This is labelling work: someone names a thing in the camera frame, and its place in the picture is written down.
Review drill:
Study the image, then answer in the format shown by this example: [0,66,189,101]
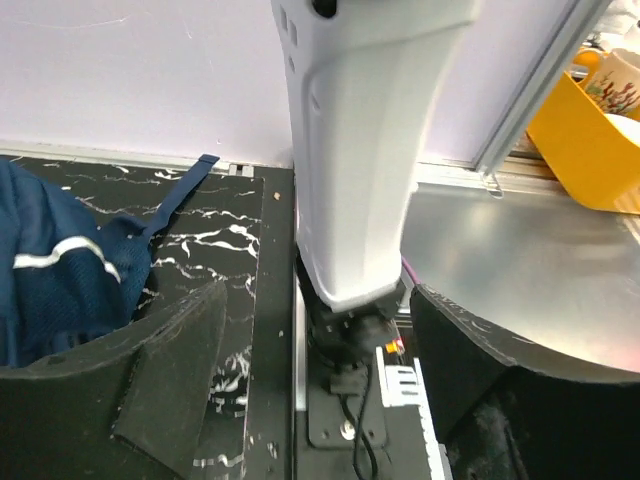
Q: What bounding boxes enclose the yellow plastic bin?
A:
[527,49,639,214]

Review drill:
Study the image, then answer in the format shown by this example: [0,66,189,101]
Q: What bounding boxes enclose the navy blue student backpack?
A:
[1,154,219,368]

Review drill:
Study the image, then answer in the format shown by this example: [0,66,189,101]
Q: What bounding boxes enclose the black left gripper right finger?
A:
[410,285,639,479]

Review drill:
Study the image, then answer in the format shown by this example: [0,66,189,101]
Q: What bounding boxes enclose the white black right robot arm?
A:
[272,1,639,479]

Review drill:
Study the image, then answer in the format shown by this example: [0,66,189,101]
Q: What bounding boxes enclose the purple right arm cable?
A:
[402,257,424,289]

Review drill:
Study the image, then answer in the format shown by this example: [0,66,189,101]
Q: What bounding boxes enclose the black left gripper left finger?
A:
[1,281,227,479]

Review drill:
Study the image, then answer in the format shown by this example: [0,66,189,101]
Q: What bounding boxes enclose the floral ceramic mug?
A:
[584,48,639,116]

